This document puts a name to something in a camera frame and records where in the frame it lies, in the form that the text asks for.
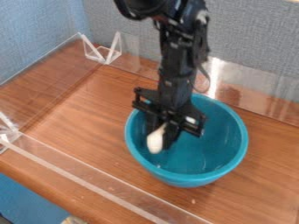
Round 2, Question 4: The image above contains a clear acrylic corner bracket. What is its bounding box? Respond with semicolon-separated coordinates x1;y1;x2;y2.
78;31;122;65

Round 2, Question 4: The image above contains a clear acrylic barrier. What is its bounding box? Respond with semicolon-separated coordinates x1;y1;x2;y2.
0;32;85;86
110;31;299;127
0;112;212;224

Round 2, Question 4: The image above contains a blue plastic bowl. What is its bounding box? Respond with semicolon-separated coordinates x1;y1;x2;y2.
124;94;248;188

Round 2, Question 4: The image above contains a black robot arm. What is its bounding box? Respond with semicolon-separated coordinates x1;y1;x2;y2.
113;0;209;154

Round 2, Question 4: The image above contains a clear acrylic front barrier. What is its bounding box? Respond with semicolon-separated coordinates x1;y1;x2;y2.
0;112;212;224

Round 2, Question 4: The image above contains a black cable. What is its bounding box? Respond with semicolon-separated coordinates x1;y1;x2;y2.
190;58;212;95

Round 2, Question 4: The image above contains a clear acrylic left barrier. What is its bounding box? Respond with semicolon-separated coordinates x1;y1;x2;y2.
0;32;85;86

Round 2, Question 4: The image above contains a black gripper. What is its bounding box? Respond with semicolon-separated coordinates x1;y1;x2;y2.
132;70;205;150

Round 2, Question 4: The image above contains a white brown toy mushroom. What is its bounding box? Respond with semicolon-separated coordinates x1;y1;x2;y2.
146;123;166;154

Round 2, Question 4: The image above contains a clear acrylic back barrier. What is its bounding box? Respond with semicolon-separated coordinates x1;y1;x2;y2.
110;31;299;127

